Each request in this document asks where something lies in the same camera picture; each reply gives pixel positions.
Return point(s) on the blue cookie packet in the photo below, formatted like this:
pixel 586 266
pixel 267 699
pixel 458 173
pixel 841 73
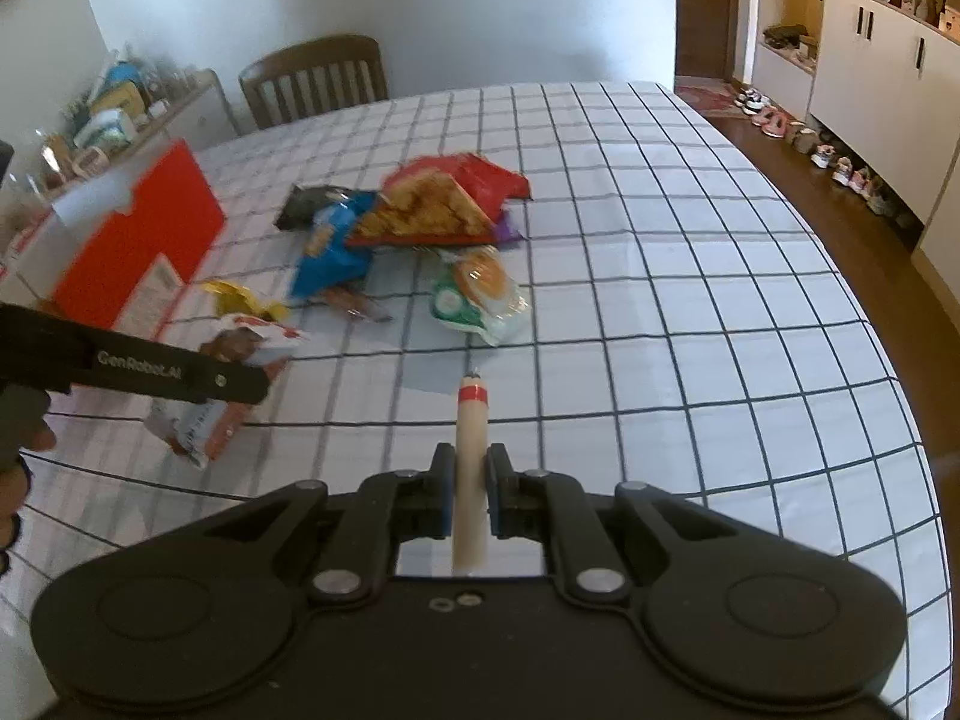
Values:
pixel 327 260

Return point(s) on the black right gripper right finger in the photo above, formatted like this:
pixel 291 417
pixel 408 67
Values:
pixel 583 534

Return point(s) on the green bun packet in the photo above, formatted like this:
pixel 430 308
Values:
pixel 474 293

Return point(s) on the yellow candy packet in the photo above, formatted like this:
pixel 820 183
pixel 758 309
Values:
pixel 232 298

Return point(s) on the white orange snack wrapper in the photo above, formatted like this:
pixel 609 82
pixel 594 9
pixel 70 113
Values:
pixel 247 355

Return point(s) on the dark wooden chair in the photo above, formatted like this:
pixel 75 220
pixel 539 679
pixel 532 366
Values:
pixel 314 78

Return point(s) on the red cardboard box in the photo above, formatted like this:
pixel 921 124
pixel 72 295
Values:
pixel 118 252

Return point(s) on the small brown wrapped snack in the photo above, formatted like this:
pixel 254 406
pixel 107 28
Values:
pixel 354 304

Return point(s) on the small white clock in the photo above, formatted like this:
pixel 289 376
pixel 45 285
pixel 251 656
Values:
pixel 90 162

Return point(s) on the red chips bag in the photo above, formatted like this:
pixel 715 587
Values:
pixel 448 201

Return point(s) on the yellow blue lunch bag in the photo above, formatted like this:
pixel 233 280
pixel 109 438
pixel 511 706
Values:
pixel 124 90

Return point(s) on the white wall cabinet unit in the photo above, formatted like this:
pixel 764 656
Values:
pixel 886 84

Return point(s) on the wooden sideboard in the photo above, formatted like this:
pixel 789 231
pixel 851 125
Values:
pixel 197 114

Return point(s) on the tissue pack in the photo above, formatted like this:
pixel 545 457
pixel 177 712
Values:
pixel 110 130

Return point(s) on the beige sausage stick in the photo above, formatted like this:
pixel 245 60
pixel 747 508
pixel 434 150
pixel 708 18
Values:
pixel 470 524

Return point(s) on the left hand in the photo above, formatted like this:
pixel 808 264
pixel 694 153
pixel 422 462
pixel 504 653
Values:
pixel 24 427

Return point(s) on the purple snack packet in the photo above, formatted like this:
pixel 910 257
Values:
pixel 507 231

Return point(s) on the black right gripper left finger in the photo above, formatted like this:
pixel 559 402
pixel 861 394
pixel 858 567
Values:
pixel 363 531

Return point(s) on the checkered white tablecloth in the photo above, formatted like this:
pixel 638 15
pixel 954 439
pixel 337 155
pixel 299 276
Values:
pixel 680 324

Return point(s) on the dark green snack packet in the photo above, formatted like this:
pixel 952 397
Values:
pixel 305 206

